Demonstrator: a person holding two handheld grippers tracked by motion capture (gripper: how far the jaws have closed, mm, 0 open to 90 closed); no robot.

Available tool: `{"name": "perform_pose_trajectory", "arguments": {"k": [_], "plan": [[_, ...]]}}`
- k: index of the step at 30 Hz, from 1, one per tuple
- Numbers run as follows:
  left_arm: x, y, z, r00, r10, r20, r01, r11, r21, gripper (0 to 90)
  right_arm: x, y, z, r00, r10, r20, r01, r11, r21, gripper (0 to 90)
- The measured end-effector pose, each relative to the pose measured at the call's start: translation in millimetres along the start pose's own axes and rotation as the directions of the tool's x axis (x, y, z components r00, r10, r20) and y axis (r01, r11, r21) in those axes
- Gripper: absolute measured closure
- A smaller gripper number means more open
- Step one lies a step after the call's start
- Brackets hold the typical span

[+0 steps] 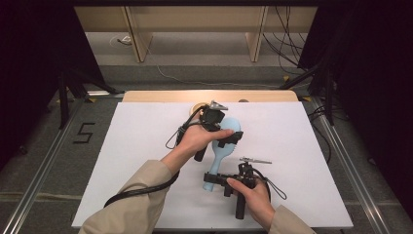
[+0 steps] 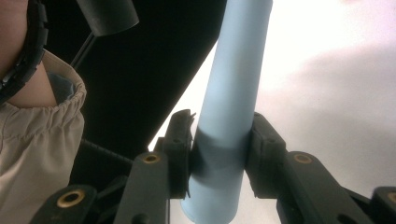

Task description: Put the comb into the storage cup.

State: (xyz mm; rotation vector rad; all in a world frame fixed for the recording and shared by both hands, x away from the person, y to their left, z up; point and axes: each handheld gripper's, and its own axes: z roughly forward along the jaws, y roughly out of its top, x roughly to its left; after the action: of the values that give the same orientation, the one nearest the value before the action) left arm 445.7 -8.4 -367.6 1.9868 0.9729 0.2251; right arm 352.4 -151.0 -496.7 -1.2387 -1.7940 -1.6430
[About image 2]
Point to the white table cover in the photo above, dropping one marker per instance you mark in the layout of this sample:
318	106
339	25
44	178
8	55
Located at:
327	124

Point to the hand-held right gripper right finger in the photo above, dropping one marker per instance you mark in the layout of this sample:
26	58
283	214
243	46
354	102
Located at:
299	186

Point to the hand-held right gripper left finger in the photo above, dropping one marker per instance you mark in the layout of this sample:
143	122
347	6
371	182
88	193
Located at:
149	186

